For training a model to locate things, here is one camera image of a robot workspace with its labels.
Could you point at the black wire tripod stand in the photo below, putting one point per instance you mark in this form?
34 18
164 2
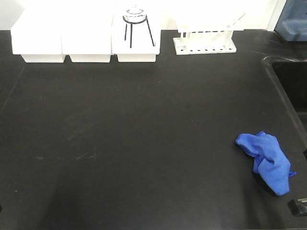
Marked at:
131 23

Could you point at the white bin left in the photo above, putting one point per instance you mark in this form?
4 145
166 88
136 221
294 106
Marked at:
36 37

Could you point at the white bin right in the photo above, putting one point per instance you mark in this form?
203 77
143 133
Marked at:
142 49

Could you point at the white bin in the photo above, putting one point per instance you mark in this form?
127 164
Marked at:
36 37
87 38
142 49

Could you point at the white test tube rack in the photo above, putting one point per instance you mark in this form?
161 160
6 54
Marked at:
207 35

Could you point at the white bin middle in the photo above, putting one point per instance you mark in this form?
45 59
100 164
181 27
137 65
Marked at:
87 38

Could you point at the black sink basin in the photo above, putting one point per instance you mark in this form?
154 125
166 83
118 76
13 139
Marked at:
291 74

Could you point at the blue-grey container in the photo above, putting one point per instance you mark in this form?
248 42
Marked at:
292 23

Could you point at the blue cloth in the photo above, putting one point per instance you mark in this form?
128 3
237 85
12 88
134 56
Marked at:
270 162

